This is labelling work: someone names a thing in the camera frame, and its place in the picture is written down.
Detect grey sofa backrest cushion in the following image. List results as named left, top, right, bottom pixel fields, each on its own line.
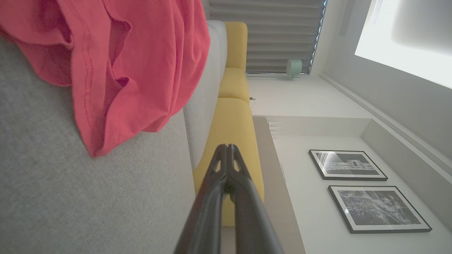
left=183, top=20, right=227, bottom=170

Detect black framed monochrome picture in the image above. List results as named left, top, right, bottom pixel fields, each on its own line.
left=309, top=150, right=388, bottom=181
left=328, top=186, right=432, bottom=234

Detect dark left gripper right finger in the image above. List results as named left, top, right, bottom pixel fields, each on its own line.
left=227, top=144, right=285, bottom=254

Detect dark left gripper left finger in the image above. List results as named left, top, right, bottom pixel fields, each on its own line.
left=174, top=144, right=229, bottom=254

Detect beige wooden ledge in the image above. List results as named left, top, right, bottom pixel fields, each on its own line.
left=253, top=116, right=306, bottom=254

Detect wide grey sofa seat cushion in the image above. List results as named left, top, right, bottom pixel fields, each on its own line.
left=0, top=35, right=196, bottom=254

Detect red white basketball jersey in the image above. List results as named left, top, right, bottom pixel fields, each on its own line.
left=0, top=0, right=211, bottom=158

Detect small pale green lamp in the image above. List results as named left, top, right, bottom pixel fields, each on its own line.
left=286, top=59, right=303, bottom=79

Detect grey window blind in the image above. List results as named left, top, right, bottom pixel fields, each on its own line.
left=210, top=0, right=326, bottom=74

